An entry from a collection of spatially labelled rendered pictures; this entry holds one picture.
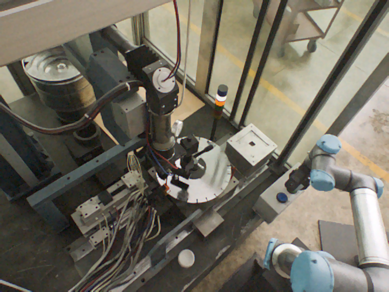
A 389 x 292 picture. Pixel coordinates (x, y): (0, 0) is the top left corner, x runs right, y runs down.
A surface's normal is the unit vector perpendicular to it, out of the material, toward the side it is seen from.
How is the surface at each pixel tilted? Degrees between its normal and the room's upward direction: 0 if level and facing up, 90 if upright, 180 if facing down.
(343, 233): 0
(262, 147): 0
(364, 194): 28
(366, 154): 0
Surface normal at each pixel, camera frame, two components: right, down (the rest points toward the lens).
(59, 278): 0.08, -0.55
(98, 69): -0.61, 0.15
